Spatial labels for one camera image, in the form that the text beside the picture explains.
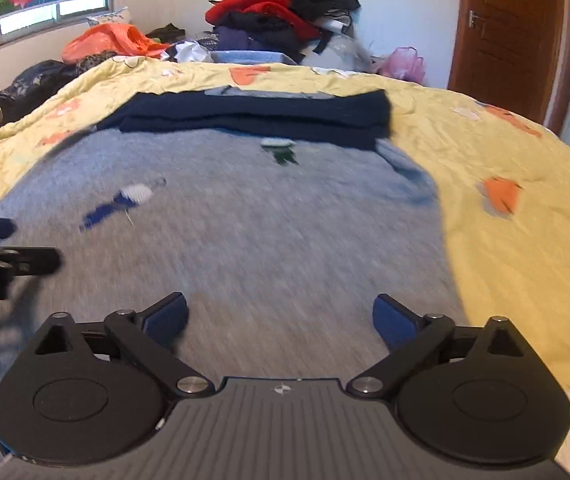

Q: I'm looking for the grey and navy knit sweater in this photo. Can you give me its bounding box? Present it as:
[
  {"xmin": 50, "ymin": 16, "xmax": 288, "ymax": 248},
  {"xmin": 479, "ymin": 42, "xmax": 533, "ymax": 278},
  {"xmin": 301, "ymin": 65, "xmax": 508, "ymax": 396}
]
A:
[{"xmin": 0, "ymin": 89, "xmax": 464, "ymax": 380}]

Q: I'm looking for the dark floral garment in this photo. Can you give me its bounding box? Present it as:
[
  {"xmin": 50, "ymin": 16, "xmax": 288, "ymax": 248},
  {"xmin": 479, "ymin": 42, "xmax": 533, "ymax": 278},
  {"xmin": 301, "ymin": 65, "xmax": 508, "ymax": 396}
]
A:
[{"xmin": 0, "ymin": 51, "xmax": 117, "ymax": 126}]

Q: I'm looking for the yellow patterned quilt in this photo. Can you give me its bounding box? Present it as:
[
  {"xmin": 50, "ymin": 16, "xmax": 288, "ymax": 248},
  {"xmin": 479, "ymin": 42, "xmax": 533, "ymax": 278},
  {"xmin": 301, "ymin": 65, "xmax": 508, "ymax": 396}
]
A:
[{"xmin": 0, "ymin": 55, "xmax": 570, "ymax": 480}]

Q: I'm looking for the orange garment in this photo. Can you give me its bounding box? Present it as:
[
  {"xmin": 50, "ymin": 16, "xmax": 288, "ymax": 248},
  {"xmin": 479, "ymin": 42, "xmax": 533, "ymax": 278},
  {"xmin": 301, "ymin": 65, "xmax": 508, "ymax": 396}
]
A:
[{"xmin": 60, "ymin": 23, "xmax": 170, "ymax": 64}]

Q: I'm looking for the window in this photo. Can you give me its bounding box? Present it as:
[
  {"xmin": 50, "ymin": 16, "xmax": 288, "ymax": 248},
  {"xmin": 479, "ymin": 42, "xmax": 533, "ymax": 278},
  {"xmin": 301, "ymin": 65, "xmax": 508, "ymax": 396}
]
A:
[{"xmin": 0, "ymin": 0, "xmax": 114, "ymax": 48}]

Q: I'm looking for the white silver plastic bag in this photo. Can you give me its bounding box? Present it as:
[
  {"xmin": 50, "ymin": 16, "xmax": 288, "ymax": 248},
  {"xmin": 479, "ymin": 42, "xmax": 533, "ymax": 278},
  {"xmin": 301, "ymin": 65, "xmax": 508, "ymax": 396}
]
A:
[{"xmin": 160, "ymin": 40, "xmax": 213, "ymax": 63}]

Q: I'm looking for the pink plastic basket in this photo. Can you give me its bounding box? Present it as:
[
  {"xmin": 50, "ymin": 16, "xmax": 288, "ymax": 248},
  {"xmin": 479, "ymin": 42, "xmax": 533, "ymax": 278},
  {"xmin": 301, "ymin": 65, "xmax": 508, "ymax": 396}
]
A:
[{"xmin": 376, "ymin": 47, "xmax": 426, "ymax": 84}]

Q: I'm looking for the light blue folded blanket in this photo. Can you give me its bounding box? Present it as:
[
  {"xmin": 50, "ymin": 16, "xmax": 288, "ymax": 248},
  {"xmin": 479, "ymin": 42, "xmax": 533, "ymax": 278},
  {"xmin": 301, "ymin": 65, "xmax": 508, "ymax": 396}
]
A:
[{"xmin": 209, "ymin": 50, "xmax": 296, "ymax": 65}]

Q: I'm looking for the navy garment in pile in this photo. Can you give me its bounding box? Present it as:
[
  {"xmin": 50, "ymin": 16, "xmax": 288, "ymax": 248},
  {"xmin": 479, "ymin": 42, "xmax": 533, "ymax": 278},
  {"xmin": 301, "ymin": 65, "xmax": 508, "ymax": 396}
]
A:
[{"xmin": 213, "ymin": 11, "xmax": 308, "ymax": 63}]

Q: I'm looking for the brown wooden door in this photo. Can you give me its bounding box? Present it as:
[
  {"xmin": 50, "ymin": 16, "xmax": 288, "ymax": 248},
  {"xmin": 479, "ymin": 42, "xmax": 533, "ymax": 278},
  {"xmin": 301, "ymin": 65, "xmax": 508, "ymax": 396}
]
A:
[{"xmin": 449, "ymin": 0, "xmax": 570, "ymax": 133}]

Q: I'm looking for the red garment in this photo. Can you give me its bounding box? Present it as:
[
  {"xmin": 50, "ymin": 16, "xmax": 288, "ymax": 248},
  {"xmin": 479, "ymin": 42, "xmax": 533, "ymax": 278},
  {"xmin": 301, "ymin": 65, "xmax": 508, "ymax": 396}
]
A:
[{"xmin": 204, "ymin": 0, "xmax": 321, "ymax": 42}]

